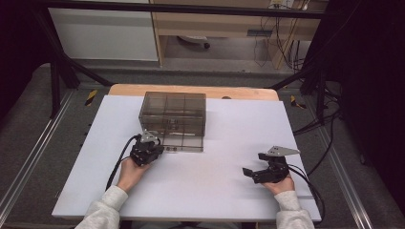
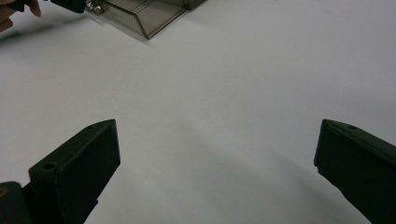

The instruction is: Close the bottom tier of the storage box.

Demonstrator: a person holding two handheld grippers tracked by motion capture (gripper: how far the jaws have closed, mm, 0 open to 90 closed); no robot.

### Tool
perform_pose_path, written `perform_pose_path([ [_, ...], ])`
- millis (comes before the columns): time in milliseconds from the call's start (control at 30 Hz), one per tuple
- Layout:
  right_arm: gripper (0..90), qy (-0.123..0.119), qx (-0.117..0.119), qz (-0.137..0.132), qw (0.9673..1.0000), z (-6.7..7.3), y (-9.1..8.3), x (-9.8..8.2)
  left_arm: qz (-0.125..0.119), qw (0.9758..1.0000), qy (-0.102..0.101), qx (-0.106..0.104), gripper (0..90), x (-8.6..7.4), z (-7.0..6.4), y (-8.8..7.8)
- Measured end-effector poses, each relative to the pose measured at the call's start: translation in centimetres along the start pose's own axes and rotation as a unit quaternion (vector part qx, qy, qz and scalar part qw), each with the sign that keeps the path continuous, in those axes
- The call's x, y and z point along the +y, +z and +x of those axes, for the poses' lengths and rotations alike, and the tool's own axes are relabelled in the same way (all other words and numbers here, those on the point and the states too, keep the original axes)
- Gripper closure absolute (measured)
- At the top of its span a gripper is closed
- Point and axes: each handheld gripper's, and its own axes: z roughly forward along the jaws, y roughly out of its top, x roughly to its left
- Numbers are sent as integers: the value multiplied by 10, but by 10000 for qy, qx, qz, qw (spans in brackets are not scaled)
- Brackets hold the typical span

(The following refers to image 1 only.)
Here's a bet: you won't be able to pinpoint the wooden table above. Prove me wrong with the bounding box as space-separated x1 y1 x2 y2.
108 83 280 102

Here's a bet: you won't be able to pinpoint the smoky transparent drawer box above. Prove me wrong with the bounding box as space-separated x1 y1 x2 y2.
139 91 207 138

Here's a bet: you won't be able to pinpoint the office chair base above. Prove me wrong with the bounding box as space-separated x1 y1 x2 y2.
177 34 211 51

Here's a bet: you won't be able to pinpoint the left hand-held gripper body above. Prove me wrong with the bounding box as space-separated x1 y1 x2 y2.
129 129 162 167

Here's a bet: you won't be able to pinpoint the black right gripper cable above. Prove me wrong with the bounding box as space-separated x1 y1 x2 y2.
286 163 326 221

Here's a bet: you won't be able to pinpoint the yellow black tape marker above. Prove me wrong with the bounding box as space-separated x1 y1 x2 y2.
289 94 308 110
84 89 98 107

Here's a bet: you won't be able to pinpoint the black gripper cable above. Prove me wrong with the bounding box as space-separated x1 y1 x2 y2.
286 163 326 221
105 134 142 191

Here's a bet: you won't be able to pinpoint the white cabinet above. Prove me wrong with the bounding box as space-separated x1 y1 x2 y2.
49 8 160 62

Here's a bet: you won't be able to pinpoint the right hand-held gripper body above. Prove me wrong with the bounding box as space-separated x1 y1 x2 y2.
254 145 301 185

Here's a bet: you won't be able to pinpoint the light wooden desk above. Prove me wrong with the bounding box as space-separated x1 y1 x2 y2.
149 0 329 70

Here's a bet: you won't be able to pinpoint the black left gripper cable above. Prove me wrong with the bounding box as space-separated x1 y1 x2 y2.
105 134 142 191

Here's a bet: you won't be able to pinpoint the black metal frame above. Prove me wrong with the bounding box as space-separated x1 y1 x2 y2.
32 0 332 125

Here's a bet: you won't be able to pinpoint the hanging black desk cables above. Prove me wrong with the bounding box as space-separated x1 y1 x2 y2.
252 14 304 70

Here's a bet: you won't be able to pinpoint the person's left hand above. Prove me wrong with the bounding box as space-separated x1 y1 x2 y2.
116 156 151 194

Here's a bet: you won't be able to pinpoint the white table mat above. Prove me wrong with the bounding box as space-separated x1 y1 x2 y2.
52 94 322 222

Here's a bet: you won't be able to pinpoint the person's right hand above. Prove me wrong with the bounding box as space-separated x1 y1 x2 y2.
262 175 296 197

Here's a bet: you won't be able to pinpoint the aluminium floor rail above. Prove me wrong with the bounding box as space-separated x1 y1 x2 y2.
0 90 76 218
318 127 374 229

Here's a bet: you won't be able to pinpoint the bundle of black floor cables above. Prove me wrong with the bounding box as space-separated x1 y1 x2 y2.
292 89 344 136

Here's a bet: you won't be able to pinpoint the grey power strip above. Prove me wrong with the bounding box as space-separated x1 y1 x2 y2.
246 29 274 38

